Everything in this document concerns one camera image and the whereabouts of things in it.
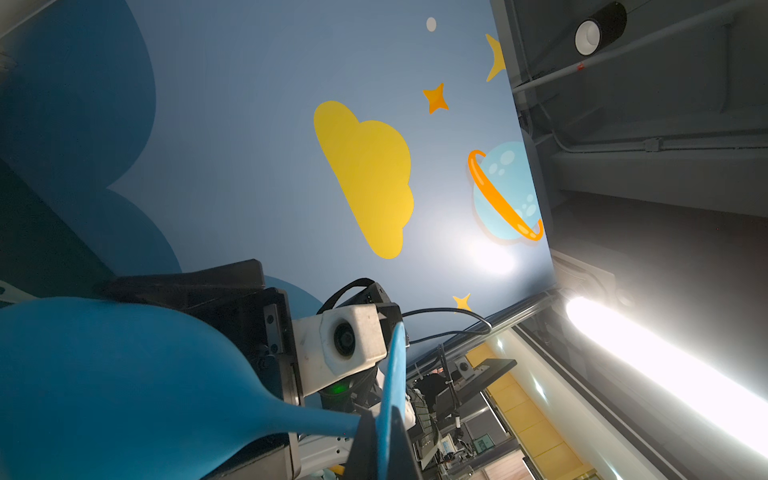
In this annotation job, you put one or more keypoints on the blue wine glass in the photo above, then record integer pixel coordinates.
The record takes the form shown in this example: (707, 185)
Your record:
(102, 390)

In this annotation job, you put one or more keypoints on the aluminium right frame post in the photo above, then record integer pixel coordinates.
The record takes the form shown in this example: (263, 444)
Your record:
(459, 341)

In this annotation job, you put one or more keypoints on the ceiling tube light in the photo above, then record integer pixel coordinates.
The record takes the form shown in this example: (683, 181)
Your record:
(729, 406)

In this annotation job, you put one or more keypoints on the round ceiling spotlight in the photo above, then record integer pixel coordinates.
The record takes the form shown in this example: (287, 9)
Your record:
(601, 29)

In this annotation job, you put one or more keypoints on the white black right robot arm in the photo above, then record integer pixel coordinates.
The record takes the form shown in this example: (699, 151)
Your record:
(376, 390)

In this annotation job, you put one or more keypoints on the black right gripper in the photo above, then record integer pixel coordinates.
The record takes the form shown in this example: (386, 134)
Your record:
(235, 300)

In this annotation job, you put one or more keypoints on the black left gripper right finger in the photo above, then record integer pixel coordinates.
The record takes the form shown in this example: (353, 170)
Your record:
(401, 463)

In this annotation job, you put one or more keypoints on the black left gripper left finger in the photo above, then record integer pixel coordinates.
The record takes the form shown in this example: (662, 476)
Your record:
(362, 460)

